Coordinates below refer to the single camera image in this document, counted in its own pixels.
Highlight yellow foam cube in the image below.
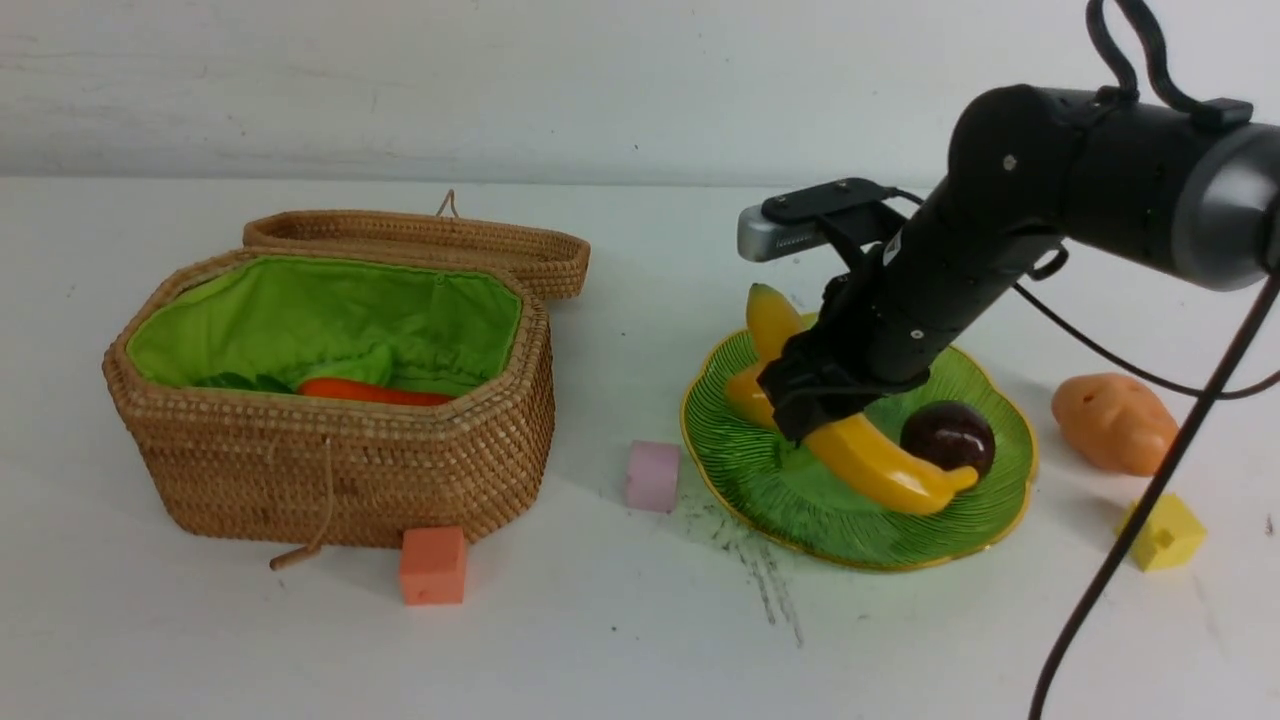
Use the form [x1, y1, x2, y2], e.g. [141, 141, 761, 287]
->
[1126, 493, 1208, 571]

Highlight orange foam cube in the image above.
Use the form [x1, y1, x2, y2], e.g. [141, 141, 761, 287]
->
[398, 527, 468, 606]

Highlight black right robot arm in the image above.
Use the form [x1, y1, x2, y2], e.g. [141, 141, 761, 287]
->
[739, 85, 1277, 442]

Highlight purple toy mangosteen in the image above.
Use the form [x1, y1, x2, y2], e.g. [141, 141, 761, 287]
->
[899, 401, 997, 479]

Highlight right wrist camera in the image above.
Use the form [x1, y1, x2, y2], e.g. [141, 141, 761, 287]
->
[737, 178, 906, 268]

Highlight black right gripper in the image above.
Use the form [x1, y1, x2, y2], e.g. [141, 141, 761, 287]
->
[756, 290, 931, 443]

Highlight yellow toy banana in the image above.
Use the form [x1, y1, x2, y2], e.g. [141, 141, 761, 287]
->
[745, 283, 980, 515]

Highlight orange yellow toy mango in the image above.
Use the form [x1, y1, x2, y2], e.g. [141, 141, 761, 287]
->
[724, 361, 778, 433]

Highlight woven wicker basket green lining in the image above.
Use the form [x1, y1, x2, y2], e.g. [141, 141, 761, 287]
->
[102, 249, 556, 553]

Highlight green glass leaf plate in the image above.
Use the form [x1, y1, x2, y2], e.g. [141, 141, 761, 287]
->
[680, 328, 1041, 571]

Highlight brown toy potato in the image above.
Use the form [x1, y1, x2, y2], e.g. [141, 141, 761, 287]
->
[1051, 373, 1180, 477]

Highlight pink foam cube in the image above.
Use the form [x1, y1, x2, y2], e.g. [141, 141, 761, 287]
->
[625, 439, 681, 514]

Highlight orange toy carrot green leaves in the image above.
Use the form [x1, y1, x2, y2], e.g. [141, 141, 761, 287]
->
[195, 372, 454, 407]

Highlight green toy cucumber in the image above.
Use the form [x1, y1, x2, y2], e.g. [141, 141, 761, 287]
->
[293, 345, 396, 389]

